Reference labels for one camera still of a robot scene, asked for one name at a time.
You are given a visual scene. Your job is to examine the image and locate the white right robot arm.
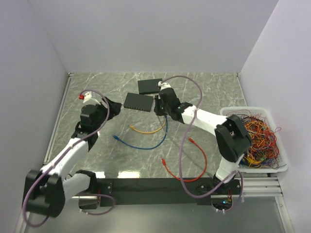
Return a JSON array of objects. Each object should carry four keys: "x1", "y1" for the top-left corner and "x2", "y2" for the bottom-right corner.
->
[{"x1": 154, "y1": 86, "x2": 253, "y2": 194}]

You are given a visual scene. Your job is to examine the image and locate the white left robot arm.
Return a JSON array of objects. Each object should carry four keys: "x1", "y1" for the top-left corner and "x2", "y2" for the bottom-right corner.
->
[{"x1": 22, "y1": 98, "x2": 122, "y2": 217}]

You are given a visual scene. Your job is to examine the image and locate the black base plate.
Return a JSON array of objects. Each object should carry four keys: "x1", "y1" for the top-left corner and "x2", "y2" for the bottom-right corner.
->
[{"x1": 82, "y1": 178, "x2": 242, "y2": 205}]

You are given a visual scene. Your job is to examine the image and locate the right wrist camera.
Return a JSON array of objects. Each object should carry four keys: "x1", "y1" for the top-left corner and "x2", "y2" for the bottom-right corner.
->
[{"x1": 157, "y1": 82, "x2": 171, "y2": 91}]

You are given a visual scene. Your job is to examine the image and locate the yellow ethernet cable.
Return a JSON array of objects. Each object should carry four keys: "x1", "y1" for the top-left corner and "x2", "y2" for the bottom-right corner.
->
[{"x1": 129, "y1": 118, "x2": 167, "y2": 134}]

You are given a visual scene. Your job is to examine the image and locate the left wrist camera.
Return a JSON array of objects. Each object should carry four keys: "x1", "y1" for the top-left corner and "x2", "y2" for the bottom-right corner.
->
[{"x1": 78, "y1": 91, "x2": 100, "y2": 105}]

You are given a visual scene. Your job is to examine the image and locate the tangled colourful wires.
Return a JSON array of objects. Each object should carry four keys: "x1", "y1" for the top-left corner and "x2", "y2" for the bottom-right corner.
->
[{"x1": 224, "y1": 109, "x2": 287, "y2": 170}]

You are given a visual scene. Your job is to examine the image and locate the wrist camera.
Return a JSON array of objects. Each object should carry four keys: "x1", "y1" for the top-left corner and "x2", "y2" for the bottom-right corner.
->
[
  {"x1": 157, "y1": 82, "x2": 171, "y2": 91},
  {"x1": 78, "y1": 91, "x2": 100, "y2": 105}
]

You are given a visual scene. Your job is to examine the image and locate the black TP-Link network switch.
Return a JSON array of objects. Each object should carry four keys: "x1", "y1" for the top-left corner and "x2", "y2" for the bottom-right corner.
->
[{"x1": 123, "y1": 93, "x2": 154, "y2": 112}]

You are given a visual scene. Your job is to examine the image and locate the grey ethernet cable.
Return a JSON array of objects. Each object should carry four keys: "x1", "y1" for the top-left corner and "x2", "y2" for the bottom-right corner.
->
[{"x1": 156, "y1": 114, "x2": 213, "y2": 177}]

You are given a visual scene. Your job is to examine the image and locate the blue ethernet cable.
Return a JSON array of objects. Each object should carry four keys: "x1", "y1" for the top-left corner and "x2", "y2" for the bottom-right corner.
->
[{"x1": 112, "y1": 114, "x2": 169, "y2": 150}]

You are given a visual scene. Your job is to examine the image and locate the white plastic basket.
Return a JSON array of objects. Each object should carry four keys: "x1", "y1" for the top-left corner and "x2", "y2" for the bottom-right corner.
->
[{"x1": 220, "y1": 106, "x2": 289, "y2": 173}]

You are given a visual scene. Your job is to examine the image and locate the black Mercury network switch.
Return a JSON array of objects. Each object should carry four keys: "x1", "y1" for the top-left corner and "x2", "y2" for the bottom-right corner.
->
[{"x1": 138, "y1": 79, "x2": 162, "y2": 95}]

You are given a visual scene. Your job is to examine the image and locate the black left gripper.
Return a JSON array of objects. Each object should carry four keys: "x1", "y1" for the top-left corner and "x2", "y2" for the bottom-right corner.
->
[{"x1": 94, "y1": 96, "x2": 122, "y2": 131}]

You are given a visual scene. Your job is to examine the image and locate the aluminium rail frame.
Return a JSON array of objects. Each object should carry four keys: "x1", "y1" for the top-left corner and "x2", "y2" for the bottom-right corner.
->
[{"x1": 22, "y1": 80, "x2": 283, "y2": 222}]

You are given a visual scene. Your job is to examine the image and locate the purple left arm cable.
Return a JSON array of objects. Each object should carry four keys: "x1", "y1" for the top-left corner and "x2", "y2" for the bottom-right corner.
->
[{"x1": 21, "y1": 89, "x2": 116, "y2": 228}]

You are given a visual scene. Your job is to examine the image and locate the red ethernet cable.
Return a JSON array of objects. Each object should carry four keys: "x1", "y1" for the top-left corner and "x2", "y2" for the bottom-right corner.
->
[{"x1": 161, "y1": 137, "x2": 207, "y2": 182}]

